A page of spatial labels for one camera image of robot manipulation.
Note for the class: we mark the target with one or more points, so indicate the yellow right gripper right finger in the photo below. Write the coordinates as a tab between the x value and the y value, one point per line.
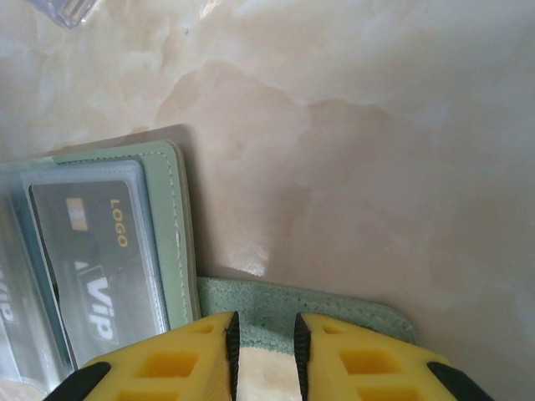
376	376

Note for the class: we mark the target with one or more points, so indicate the black VIP credit card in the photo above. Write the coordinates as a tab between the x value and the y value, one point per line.
104	250

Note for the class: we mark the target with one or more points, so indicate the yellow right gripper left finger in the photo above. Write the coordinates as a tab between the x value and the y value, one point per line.
167	376

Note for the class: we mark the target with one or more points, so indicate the green card holder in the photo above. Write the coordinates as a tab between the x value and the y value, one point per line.
184	250

